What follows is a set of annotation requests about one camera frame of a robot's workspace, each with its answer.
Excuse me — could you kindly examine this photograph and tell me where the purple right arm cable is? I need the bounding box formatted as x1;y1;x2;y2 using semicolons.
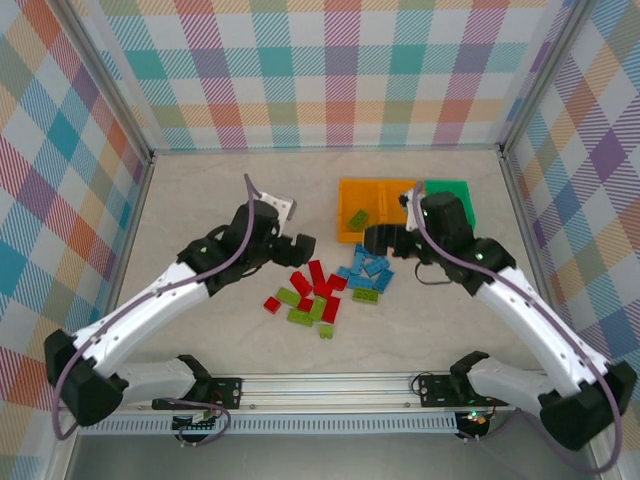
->
412;180;626;476

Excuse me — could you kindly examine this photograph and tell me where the aluminium back rail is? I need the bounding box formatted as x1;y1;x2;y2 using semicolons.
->
149;145;504;156

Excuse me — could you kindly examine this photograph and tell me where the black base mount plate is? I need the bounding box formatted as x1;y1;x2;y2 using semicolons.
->
207;377;245;409
418;374;456;407

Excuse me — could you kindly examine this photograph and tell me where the small circuit board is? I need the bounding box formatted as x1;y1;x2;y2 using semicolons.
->
172;412;221;432
457;409;489;430

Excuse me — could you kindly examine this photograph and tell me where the white slotted cable duct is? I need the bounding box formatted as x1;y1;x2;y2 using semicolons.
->
84;417;461;436

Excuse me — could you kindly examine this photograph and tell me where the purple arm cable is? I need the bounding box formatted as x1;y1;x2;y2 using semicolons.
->
412;180;626;476
52;173;281;449

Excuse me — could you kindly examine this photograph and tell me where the grey metal panel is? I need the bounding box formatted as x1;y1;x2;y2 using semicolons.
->
64;432;601;480

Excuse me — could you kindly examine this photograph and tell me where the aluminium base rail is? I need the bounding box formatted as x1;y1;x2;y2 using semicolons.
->
124;374;549;416

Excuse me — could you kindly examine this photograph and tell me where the green plastic bin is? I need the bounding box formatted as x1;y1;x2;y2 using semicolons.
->
423;178;477;236

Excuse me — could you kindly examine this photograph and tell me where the aluminium frame post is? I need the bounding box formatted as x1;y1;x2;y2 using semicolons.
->
499;0;596;154
62;0;154;161

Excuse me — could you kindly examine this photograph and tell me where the aluminium side rail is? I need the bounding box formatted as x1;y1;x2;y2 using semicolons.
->
499;149;624;480

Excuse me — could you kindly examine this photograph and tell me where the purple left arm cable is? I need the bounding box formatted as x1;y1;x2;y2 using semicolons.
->
52;173;281;449

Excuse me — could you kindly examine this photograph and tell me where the orange plastic bin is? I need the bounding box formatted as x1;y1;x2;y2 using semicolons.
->
336;178;386;244
380;178;426;227

